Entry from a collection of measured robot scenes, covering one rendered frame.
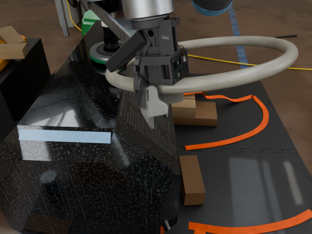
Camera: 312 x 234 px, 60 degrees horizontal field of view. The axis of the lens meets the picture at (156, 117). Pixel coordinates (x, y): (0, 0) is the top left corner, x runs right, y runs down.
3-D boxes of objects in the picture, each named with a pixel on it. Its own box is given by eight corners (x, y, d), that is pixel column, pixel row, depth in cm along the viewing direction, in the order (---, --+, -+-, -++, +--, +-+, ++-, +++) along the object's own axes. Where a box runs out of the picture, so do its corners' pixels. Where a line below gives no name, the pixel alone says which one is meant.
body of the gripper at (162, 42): (172, 89, 48) (163, 19, 44) (133, 87, 53) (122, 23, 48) (190, 77, 54) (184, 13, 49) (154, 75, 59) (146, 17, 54)
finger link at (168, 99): (184, 120, 58) (175, 82, 53) (160, 117, 61) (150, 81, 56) (190, 111, 60) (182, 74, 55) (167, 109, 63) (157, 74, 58)
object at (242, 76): (86, 72, 85) (83, 62, 83) (210, 41, 103) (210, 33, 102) (162, 118, 44) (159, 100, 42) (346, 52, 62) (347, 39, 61)
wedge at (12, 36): (-3, 36, 173) (-5, 29, 170) (13, 33, 178) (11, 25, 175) (9, 47, 161) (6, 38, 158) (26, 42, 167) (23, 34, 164)
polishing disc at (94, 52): (142, 49, 135) (142, 47, 135) (113, 65, 122) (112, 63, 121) (111, 39, 145) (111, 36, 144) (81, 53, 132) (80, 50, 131)
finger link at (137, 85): (140, 109, 52) (139, 62, 49) (134, 108, 52) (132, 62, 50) (154, 105, 55) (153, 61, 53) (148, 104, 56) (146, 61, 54)
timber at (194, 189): (203, 204, 165) (205, 192, 158) (184, 205, 165) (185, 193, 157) (194, 166, 188) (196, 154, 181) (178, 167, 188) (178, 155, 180)
